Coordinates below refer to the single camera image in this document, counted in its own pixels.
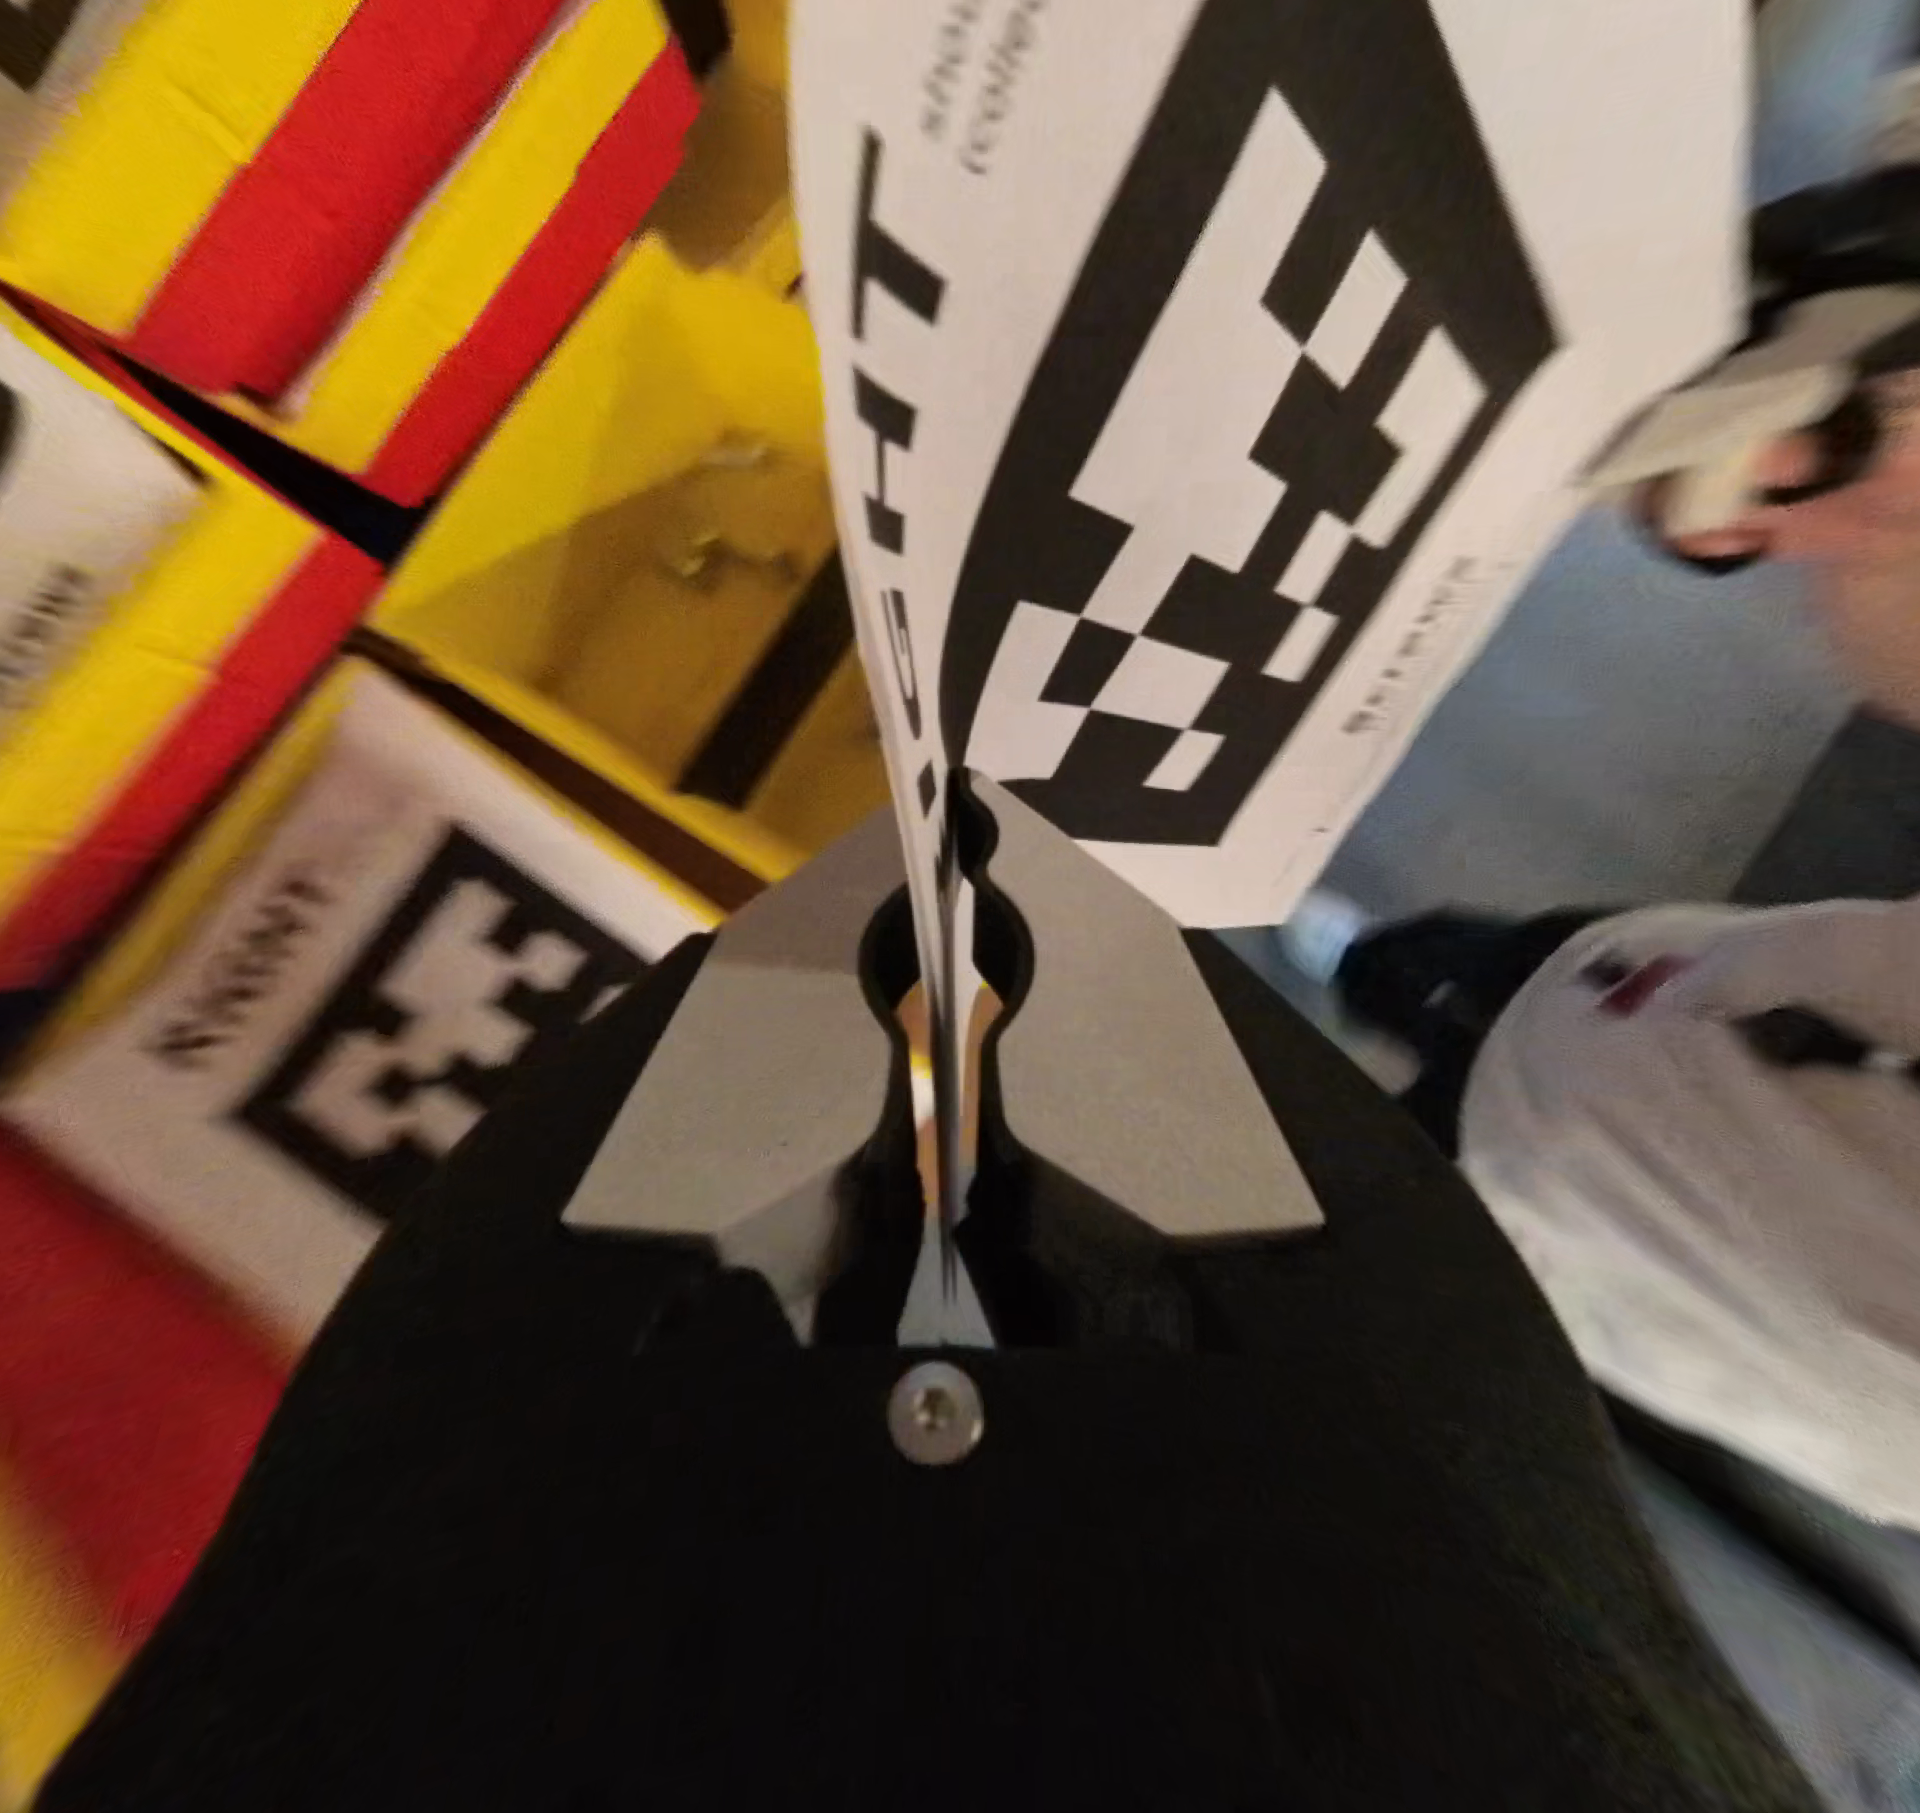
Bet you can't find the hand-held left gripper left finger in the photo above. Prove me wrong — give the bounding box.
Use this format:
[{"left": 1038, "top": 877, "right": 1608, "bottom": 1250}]
[{"left": 562, "top": 804, "right": 916, "bottom": 1274}]

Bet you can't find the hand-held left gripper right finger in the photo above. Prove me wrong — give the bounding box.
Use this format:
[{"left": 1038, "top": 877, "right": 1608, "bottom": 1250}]
[{"left": 962, "top": 775, "right": 1329, "bottom": 1246}]

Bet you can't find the white printed marker sheet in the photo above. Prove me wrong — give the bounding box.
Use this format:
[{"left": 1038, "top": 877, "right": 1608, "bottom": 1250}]
[{"left": 788, "top": 0, "right": 1756, "bottom": 1349}]

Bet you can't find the person's right hand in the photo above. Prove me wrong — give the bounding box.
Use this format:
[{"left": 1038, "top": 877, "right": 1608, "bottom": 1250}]
[{"left": 1635, "top": 373, "right": 1920, "bottom": 734}]

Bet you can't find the person's white shoe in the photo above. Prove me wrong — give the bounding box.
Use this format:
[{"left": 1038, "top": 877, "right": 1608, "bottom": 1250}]
[{"left": 1286, "top": 888, "right": 1370, "bottom": 981}]

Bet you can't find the yellow box with marker tag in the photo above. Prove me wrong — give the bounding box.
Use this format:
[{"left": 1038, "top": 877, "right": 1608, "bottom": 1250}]
[
  {"left": 0, "top": 649, "right": 781, "bottom": 1394},
  {"left": 0, "top": 290, "right": 395, "bottom": 996}
]

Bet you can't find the person's white shirt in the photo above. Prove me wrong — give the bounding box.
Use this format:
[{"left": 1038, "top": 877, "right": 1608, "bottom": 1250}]
[{"left": 1461, "top": 898, "right": 1920, "bottom": 1533}]

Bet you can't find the plain yellow box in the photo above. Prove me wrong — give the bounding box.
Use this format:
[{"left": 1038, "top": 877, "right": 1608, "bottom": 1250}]
[{"left": 368, "top": 229, "right": 903, "bottom": 886}]

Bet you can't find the yellow red box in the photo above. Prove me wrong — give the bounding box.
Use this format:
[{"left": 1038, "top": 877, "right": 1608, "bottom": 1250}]
[
  {"left": 0, "top": 0, "right": 589, "bottom": 401},
  {"left": 277, "top": 0, "right": 709, "bottom": 514}
]

